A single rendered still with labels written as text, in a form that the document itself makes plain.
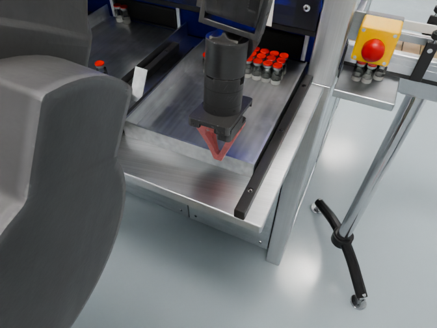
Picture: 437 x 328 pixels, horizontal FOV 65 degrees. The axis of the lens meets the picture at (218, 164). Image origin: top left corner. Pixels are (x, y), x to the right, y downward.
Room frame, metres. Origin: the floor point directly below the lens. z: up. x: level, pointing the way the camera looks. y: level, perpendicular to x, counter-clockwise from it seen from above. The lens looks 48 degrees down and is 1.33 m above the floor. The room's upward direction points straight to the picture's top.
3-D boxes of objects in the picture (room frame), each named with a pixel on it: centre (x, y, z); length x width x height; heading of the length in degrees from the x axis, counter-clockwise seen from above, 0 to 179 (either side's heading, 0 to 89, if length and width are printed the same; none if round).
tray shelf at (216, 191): (0.64, 0.15, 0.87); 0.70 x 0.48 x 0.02; 65
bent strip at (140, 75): (0.56, 0.19, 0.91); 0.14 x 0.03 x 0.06; 154
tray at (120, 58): (0.78, 0.27, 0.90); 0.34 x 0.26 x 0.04; 155
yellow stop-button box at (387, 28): (0.63, -0.31, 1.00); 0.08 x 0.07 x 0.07; 155
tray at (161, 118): (0.58, -0.01, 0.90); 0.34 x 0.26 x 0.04; 156
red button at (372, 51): (0.59, -0.29, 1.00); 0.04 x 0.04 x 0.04; 65
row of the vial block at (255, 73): (0.68, -0.06, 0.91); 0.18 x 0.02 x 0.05; 66
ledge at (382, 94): (0.66, -0.34, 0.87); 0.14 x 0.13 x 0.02; 155
